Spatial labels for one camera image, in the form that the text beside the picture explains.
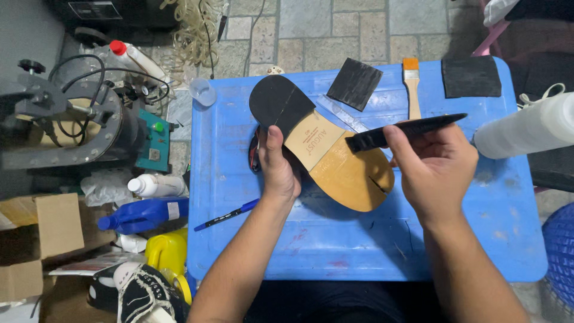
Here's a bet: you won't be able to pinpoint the yellow tape roll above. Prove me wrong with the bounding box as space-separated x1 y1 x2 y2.
173 274 193 306

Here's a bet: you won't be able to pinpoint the coiled clear air hose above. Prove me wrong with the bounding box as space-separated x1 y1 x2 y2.
159 0 229 86

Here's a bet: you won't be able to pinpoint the small white bottle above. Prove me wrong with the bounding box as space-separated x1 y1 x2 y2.
116 233 149 254

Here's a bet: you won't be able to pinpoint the clear plastic ruler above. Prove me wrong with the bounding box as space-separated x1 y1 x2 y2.
315 94 370 134

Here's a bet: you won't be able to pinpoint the person's left hand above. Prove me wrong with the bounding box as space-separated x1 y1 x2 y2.
258 125 302 203

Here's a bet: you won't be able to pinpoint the blue plastic jug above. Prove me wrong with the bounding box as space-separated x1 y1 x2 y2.
98 196 190 236

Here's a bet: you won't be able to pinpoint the rectangular black rubber piece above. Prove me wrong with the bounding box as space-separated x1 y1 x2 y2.
441 56 502 99

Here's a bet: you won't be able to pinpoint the yellow plastic jug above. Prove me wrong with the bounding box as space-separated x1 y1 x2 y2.
144 229 189 278

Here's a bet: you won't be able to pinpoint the orange bristle paint brush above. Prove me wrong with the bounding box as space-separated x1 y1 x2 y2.
402 57 422 121

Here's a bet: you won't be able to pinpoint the black rubber sole sheet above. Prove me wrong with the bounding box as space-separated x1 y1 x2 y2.
345 113 468 154

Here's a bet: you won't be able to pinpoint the blue capped pen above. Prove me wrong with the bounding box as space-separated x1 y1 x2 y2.
194 198 261 232

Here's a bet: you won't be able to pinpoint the person's black trousers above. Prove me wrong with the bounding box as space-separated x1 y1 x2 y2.
244 280 445 323

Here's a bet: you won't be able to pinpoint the grey shoe press machine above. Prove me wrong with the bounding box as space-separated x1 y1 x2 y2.
0 54 172 176

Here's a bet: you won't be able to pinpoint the white plastic bottle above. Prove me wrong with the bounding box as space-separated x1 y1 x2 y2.
127 173 186 198

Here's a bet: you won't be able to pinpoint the white bottle with red cap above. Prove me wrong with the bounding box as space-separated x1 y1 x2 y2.
109 40 167 81

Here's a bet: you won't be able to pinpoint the cardboard box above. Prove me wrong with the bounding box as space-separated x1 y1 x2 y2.
0 193 117 323

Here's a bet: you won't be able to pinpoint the person's right hand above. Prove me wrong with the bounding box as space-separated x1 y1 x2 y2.
382 124 480 227

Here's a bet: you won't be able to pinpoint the blue plastic basket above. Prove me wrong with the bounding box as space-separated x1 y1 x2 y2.
541 203 574 310

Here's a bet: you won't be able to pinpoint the tan leather-soled shoe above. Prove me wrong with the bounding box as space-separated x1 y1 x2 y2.
248 74 396 213

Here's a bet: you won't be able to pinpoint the pink plastic stool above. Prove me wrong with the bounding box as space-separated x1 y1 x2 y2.
470 0 512 58

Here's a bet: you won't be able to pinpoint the crumpled clear plastic bag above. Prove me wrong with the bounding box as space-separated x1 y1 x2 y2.
80 169 135 208

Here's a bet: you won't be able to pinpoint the square black rubber piece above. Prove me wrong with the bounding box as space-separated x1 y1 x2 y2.
326 57 384 112

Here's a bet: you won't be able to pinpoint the clear plastic cup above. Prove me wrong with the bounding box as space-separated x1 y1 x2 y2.
188 78 218 107

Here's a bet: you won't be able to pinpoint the translucent white plastic roll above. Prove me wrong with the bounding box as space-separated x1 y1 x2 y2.
473 91 574 160

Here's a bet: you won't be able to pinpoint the blue plastic table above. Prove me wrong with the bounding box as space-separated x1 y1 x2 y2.
187 57 549 283

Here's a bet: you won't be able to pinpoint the black and white sneaker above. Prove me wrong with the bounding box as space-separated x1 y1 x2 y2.
88 262 191 323

